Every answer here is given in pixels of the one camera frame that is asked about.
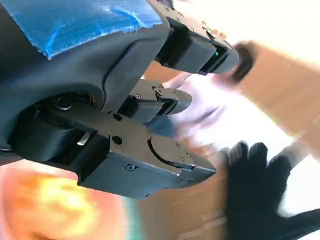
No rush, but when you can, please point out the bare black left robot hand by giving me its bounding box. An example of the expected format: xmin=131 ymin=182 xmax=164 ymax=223
xmin=0 ymin=0 xmax=242 ymax=201

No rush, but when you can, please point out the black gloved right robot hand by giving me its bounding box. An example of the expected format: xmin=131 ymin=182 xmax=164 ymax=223
xmin=223 ymin=141 xmax=320 ymax=240

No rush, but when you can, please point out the pink bowl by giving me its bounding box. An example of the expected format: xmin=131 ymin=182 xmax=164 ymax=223
xmin=0 ymin=163 xmax=131 ymax=240

